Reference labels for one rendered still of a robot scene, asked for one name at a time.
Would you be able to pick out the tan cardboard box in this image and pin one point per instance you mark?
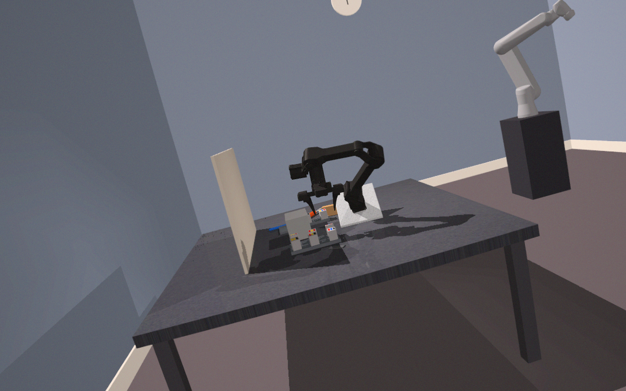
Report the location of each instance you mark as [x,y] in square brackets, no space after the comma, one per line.
[330,210]

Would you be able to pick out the beige flat board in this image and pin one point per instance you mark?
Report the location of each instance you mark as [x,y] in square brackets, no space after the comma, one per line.
[236,203]

